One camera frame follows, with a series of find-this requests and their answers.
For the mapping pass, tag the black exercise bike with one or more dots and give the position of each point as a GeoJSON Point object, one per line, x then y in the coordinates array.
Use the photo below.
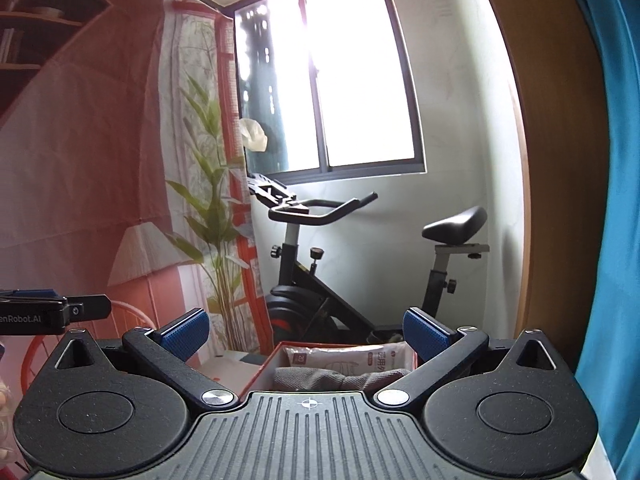
{"type": "Point", "coordinates": [300, 300]}

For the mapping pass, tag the printed backdrop cloth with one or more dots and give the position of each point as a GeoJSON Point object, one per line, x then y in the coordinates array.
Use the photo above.
{"type": "Point", "coordinates": [90, 160]}

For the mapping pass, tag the blue curtain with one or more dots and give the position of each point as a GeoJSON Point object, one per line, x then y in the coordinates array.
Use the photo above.
{"type": "Point", "coordinates": [620, 185]}

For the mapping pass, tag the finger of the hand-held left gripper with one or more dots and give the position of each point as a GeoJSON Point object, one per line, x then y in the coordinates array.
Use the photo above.
{"type": "Point", "coordinates": [90, 306]}
{"type": "Point", "coordinates": [30, 293]}

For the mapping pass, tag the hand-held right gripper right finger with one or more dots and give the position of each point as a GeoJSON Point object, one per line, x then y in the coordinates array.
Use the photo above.
{"type": "Point", "coordinates": [426, 335]}

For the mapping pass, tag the dark framed window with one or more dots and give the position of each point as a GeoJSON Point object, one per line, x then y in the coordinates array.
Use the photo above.
{"type": "Point", "coordinates": [360, 85]}

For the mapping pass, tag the white face mask packet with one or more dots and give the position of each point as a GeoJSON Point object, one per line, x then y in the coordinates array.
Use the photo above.
{"type": "Point", "coordinates": [330, 358]}

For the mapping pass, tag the brown wooden panel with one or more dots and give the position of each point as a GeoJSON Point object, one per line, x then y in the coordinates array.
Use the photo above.
{"type": "Point", "coordinates": [555, 160]}

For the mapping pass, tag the black mesh gloves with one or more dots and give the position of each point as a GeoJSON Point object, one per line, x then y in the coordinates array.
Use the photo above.
{"type": "Point", "coordinates": [320, 380]}

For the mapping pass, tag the red strawberry print cardboard box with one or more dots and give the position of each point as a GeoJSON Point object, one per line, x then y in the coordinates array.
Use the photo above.
{"type": "Point", "coordinates": [260, 372]}

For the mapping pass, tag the white plastic bag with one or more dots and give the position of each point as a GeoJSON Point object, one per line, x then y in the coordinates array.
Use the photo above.
{"type": "Point", "coordinates": [252, 135]}

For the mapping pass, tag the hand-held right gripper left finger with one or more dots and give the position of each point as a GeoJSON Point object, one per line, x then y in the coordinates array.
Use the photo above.
{"type": "Point", "coordinates": [184, 336]}

